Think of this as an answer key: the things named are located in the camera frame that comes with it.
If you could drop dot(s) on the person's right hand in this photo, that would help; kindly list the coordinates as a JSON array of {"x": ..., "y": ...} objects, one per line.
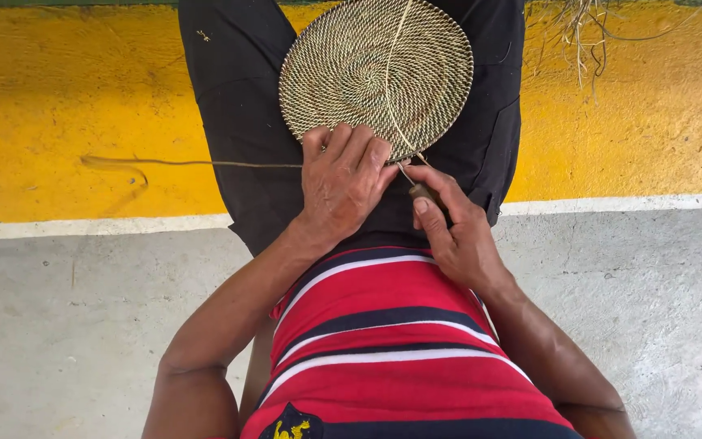
[{"x": 464, "y": 241}]

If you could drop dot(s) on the person's left hand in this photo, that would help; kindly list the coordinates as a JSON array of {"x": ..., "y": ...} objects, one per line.
[{"x": 342, "y": 189}]

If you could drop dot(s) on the round woven straw mat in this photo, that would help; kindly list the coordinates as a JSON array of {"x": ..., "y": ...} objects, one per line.
[{"x": 375, "y": 76}]

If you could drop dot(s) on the black trousers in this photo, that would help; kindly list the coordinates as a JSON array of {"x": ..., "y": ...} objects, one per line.
[{"x": 247, "y": 122}]

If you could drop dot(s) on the thin pale straw strand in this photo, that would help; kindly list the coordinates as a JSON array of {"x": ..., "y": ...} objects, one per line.
[{"x": 390, "y": 79}]

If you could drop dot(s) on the red striped shirt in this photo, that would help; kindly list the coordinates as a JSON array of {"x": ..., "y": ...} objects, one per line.
[{"x": 387, "y": 347}]

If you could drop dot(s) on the bundle of dry straw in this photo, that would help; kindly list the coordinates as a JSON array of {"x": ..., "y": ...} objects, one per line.
[{"x": 595, "y": 30}]

